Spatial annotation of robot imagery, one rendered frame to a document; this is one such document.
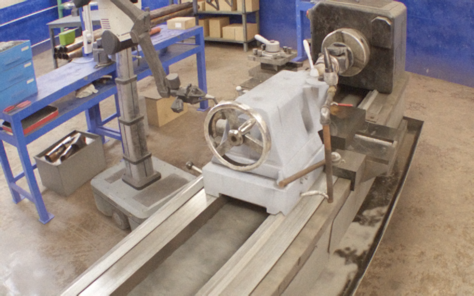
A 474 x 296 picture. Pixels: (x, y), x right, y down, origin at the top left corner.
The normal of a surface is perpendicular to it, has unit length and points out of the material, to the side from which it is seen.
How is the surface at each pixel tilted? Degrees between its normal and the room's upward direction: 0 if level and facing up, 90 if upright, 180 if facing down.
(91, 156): 90
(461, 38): 90
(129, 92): 90
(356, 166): 0
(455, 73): 90
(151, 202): 0
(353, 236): 0
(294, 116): 76
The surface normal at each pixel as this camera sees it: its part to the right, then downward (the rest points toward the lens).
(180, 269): 0.01, -0.77
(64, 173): 0.88, 0.19
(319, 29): -0.51, 0.43
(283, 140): 0.79, -0.09
